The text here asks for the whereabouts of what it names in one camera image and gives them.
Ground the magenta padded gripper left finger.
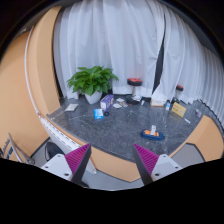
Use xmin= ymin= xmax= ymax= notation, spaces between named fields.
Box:
xmin=65 ymin=143 xmax=91 ymax=184

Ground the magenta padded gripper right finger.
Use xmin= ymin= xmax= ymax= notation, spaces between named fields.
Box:
xmin=132 ymin=144 xmax=159 ymax=185

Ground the white charger plug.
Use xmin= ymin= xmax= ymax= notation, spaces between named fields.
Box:
xmin=151 ymin=125 xmax=156 ymax=135

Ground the blue power strip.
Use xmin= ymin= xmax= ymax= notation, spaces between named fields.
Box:
xmin=141 ymin=129 xmax=164 ymax=140

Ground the small blue white box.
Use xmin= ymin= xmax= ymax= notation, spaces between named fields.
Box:
xmin=94 ymin=109 xmax=104 ymax=119

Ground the white paper sheet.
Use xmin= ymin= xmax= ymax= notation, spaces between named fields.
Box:
xmin=65 ymin=104 xmax=79 ymax=112

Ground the white tissue box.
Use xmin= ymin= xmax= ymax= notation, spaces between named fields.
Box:
xmin=150 ymin=97 xmax=166 ymax=107

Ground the small white blue bottle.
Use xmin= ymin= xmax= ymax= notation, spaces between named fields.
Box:
xmin=165 ymin=100 xmax=171 ymax=111

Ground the yellow cardboard box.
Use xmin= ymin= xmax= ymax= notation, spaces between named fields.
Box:
xmin=171 ymin=102 xmax=186 ymax=117

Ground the purple cardboard box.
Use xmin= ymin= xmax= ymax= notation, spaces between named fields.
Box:
xmin=100 ymin=94 xmax=114 ymax=111

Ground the white plant pot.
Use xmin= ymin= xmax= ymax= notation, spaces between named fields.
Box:
xmin=85 ymin=91 xmax=102 ymax=104

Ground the red black round stool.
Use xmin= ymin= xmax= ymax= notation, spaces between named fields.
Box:
xmin=127 ymin=78 xmax=142 ymax=96

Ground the green leafy potted plant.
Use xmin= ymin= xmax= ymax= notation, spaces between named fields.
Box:
xmin=67 ymin=66 xmax=119 ymax=96

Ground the white curtain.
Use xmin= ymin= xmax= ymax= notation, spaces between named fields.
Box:
xmin=53 ymin=0 xmax=224 ymax=125

